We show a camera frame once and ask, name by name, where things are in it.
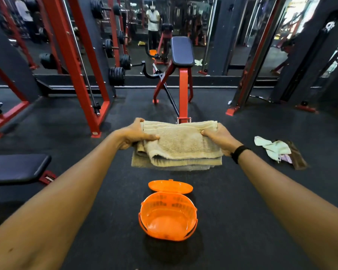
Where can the person's left forearm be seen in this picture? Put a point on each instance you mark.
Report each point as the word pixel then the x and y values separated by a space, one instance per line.
pixel 59 199

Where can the row of black weight plates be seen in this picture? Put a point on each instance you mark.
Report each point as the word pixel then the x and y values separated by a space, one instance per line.
pixel 117 76

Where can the orange plastic basket with lid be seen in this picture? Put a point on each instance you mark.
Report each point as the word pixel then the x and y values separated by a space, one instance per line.
pixel 167 216

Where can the red angled machine frame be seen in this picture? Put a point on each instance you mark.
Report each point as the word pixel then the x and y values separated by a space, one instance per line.
pixel 8 109

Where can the person's left hand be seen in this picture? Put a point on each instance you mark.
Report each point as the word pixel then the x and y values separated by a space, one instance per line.
pixel 129 134

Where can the black wristband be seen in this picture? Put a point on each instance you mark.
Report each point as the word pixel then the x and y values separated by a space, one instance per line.
pixel 238 153

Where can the person's right forearm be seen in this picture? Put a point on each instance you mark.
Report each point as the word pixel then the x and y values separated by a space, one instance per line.
pixel 293 202

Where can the beige towel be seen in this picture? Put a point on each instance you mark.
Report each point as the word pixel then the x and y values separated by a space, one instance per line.
pixel 180 140

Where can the light green cloth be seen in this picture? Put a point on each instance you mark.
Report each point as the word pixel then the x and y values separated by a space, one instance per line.
pixel 274 149

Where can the red bench with blue pad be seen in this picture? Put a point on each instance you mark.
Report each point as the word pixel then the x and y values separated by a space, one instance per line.
pixel 183 81

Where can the black padded flat bench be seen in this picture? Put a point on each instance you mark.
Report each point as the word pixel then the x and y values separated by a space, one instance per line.
pixel 14 168

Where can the person's left thumb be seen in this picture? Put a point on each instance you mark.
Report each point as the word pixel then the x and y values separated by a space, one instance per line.
pixel 150 137

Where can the grey-brown folded towel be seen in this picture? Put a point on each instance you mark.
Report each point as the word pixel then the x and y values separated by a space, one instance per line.
pixel 146 164

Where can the steel guide rod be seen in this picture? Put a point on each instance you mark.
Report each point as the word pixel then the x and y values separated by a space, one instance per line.
pixel 83 67

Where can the black column with white emblem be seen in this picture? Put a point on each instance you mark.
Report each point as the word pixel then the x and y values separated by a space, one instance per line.
pixel 309 53

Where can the person's right thumb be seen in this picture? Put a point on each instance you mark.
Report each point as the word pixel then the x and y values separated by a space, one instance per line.
pixel 207 132

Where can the pale striped cloth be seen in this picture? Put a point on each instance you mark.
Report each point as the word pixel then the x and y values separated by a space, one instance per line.
pixel 286 158

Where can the red power rack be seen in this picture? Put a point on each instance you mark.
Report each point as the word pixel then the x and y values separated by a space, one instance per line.
pixel 73 67

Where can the brown cloth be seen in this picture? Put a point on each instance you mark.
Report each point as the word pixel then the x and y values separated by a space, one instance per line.
pixel 298 158

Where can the person's right hand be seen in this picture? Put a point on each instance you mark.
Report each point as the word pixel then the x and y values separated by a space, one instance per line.
pixel 224 140

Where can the black barbell bar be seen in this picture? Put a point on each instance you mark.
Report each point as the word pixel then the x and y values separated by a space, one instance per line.
pixel 169 98

